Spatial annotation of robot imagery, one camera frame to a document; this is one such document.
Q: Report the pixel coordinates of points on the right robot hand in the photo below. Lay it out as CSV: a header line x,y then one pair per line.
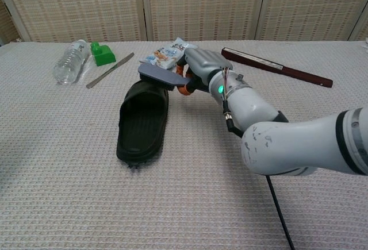
x,y
201,66

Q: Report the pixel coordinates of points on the grey scrubbing brush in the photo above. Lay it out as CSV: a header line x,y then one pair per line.
x,y
164,76

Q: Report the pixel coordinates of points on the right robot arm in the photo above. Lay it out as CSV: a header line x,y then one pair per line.
x,y
287,135

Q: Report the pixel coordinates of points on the white snack packet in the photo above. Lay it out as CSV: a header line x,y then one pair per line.
x,y
166,54

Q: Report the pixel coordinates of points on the woven folding screen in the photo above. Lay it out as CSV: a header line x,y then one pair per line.
x,y
184,5

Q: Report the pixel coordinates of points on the dark red folding fan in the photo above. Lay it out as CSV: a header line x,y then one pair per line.
x,y
276,66

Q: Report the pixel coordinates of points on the black rubber slipper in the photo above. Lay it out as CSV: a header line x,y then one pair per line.
x,y
143,120

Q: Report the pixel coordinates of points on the silver table knife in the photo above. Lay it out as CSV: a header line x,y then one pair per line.
x,y
110,70

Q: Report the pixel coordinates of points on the white woven tablecloth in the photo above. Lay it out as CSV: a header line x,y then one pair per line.
x,y
184,161

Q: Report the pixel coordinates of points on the green toy building block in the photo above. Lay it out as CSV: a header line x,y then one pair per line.
x,y
102,53

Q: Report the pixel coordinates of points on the clear plastic water bottle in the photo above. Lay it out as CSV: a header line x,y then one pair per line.
x,y
72,61

